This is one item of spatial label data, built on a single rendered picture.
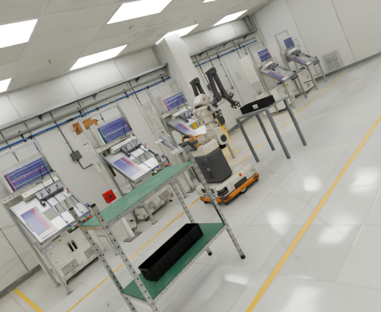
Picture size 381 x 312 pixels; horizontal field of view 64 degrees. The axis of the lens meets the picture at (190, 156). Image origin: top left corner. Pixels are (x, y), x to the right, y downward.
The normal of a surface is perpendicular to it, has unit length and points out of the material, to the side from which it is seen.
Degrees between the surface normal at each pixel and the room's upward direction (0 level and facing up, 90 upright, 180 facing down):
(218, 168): 90
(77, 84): 90
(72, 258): 90
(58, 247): 90
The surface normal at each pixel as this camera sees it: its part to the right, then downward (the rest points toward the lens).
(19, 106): 0.62, -0.18
